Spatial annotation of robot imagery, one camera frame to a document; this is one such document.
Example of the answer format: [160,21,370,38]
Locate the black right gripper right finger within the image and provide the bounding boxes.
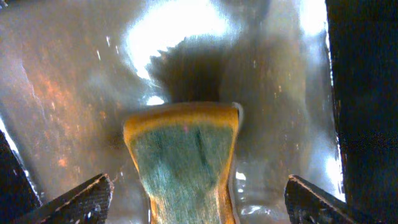
[284,175,376,224]

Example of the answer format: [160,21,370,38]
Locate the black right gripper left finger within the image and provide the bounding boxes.
[12,173,114,224]

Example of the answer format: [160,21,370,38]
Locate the green yellow sponge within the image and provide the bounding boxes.
[123,102,243,223]

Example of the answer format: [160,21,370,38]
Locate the black metal tray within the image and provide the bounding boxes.
[1,1,397,223]

